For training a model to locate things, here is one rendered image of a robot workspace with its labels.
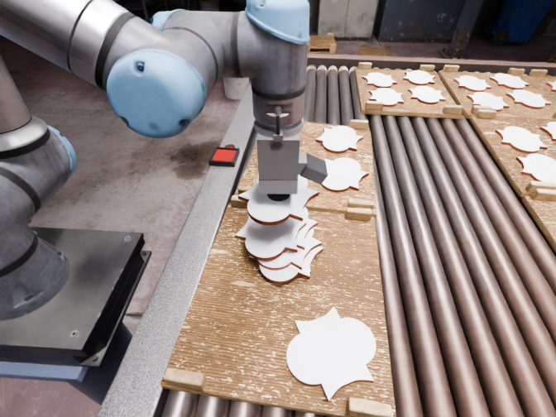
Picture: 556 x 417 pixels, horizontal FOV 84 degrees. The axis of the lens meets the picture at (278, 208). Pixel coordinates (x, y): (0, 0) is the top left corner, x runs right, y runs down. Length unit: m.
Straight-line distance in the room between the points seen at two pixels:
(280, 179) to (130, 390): 0.40
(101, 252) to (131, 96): 0.48
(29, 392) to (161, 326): 1.24
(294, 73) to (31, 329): 0.58
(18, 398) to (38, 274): 1.20
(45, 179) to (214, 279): 0.35
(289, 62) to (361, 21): 4.95
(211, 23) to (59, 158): 0.41
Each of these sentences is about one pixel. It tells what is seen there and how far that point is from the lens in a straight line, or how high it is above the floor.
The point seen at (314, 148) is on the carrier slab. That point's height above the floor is 0.94.
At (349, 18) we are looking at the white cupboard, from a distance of 5.32.
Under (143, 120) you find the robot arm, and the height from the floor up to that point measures 1.32.
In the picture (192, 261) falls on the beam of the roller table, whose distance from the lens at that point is 0.69.
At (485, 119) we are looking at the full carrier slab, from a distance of 1.31.
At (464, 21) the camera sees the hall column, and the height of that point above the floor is 0.44.
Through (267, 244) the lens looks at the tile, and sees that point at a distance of 0.60.
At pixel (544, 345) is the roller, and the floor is 0.92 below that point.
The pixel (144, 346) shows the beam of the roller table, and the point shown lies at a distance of 0.62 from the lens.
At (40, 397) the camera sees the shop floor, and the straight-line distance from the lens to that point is 1.79.
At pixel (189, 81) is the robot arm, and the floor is 1.34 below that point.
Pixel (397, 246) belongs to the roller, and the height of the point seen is 0.91.
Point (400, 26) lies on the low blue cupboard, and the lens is 5.52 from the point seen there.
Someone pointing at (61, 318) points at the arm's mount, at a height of 0.95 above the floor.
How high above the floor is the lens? 1.45
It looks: 44 degrees down
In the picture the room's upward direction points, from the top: straight up
